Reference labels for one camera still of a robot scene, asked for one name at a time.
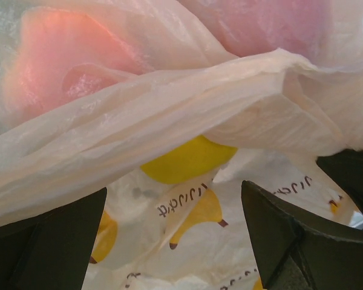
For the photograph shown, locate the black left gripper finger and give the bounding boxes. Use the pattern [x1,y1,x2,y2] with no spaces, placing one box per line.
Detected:
[0,188,107,290]

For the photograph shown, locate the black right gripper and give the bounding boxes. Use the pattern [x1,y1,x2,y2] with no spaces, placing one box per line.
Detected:
[241,149,363,289]

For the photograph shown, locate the yellow lemon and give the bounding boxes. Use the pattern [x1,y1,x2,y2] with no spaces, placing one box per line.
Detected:
[140,135,238,184]

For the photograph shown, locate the orange translucent plastic bag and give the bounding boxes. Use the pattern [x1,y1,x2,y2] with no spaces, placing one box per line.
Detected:
[0,1,363,289]

